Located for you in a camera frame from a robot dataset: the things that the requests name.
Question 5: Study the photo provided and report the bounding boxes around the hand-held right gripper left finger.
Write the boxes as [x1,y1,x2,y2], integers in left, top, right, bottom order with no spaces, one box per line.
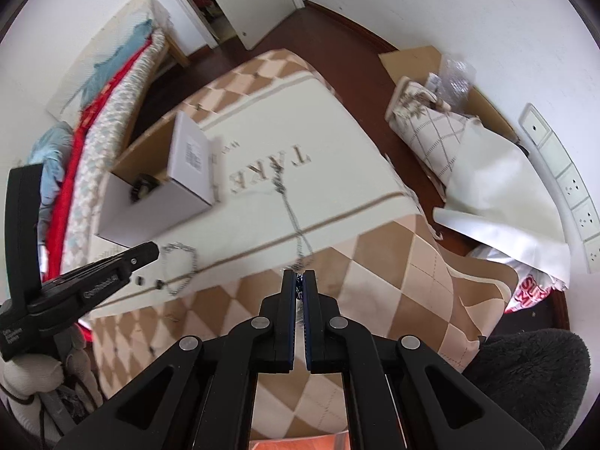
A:
[56,269,297,450]

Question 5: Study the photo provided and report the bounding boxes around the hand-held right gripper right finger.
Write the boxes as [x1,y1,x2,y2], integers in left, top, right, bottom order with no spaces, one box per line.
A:
[303,269,545,450]

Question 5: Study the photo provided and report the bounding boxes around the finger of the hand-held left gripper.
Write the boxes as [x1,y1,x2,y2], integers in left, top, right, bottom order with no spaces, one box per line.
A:
[100,241,161,276]

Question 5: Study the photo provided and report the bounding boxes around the white cardboard box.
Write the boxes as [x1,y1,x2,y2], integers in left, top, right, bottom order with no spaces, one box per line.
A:
[96,111,222,250]

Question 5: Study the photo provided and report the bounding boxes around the silver chain bracelet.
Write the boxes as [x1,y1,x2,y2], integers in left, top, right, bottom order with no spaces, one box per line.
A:
[157,242,198,297]

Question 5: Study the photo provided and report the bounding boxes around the silver chain necklace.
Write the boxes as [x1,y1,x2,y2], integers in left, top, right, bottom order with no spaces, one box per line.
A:
[273,172,316,283]

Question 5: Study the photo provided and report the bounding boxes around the light blue cloth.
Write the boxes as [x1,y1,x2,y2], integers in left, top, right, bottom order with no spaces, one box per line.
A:
[79,19,155,110]
[27,122,72,245]

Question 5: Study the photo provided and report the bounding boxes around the patterned quilt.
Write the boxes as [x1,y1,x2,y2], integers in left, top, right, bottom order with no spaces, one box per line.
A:
[60,27,167,270]

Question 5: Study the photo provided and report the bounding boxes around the beige plush toy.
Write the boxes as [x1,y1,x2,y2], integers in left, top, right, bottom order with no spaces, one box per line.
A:
[0,327,105,438]

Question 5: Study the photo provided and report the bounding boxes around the beige checkered blanket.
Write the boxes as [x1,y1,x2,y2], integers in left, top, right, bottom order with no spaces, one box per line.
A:
[88,49,517,438]

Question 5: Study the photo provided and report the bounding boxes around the grid patterned cloth bag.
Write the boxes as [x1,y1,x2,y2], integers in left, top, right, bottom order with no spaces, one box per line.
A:
[385,79,485,189]

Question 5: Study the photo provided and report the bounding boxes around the white mattress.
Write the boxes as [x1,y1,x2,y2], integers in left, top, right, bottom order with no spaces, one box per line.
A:
[46,0,175,123]

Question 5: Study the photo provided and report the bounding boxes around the white cloth sheet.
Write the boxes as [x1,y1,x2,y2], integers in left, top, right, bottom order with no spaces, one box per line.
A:
[432,117,571,290]

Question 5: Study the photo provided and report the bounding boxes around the red and white plastic bag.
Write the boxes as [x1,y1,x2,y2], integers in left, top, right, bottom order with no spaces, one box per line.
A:
[503,271,555,313]

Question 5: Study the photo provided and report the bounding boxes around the dark grey fluffy cushion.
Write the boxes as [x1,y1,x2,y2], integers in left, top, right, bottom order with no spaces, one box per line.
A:
[463,328,592,450]

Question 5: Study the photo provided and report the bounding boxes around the flat brown cardboard sheet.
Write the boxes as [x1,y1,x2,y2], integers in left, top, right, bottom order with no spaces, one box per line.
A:
[378,45,522,147]

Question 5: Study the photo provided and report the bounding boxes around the clear plastic wrap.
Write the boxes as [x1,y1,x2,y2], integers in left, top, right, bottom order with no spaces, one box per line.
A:
[423,53,477,105]

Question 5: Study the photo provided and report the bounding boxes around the black bracelet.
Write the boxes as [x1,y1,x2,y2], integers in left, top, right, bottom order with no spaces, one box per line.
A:
[128,174,156,203]

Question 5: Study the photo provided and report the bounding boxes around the wooden bed frame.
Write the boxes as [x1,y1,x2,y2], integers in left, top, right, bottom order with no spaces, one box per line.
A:
[160,27,191,69]

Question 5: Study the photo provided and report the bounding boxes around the white wall socket panel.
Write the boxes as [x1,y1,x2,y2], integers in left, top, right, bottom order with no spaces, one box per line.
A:
[517,102,600,273]

